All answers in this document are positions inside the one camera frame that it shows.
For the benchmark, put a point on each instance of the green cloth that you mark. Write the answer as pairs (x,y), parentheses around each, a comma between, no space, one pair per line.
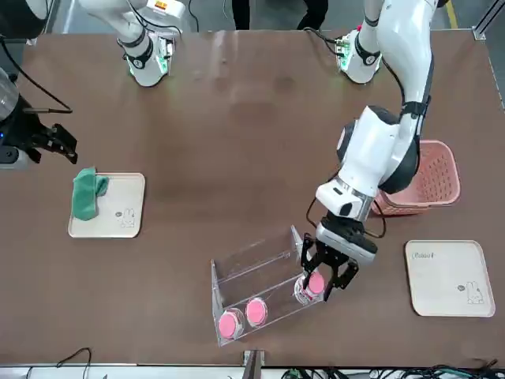
(84,197)

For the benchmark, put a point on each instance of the grey left wrist camera housing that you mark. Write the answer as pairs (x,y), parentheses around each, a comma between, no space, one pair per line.
(347,241)

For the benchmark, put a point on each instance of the person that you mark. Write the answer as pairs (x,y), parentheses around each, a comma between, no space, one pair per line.
(240,13)

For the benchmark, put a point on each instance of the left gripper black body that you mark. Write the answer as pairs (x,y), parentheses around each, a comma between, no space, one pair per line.
(329,256)

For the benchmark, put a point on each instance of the clear acrylic shelf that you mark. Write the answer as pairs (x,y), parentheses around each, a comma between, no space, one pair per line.
(276,252)

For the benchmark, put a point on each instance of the grey right wrist camera housing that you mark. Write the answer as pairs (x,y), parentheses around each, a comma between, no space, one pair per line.
(12,160)

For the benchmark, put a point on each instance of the pink cap milk bottle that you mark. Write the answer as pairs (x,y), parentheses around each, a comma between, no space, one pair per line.
(256,312)
(315,284)
(230,324)

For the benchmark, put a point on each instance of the grey wrist camera housing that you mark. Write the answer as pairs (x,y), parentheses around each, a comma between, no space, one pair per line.
(12,160)
(347,241)

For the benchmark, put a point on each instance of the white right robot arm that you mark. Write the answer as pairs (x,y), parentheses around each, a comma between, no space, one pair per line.
(146,67)

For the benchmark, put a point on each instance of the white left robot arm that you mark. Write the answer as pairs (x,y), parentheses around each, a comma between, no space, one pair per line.
(367,150)

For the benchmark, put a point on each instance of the pink plastic basket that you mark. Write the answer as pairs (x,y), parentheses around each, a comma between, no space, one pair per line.
(438,177)

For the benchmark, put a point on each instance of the white desk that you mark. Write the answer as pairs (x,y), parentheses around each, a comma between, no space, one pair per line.
(158,373)

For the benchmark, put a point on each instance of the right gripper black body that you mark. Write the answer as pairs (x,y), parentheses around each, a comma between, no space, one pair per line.
(19,132)

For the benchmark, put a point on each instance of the cream rabbit print tray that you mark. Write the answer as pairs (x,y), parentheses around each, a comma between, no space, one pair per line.
(446,284)
(118,197)

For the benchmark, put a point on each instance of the aluminium frame post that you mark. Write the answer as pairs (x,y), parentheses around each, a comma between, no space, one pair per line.
(252,365)

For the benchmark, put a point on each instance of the white box with orange label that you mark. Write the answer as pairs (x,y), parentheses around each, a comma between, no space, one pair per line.
(169,10)

